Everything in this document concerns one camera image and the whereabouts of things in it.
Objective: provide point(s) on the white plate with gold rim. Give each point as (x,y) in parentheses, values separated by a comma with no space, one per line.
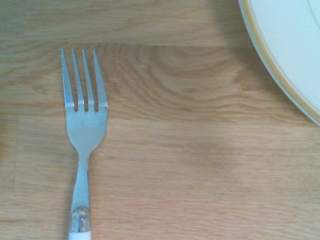
(287,37)

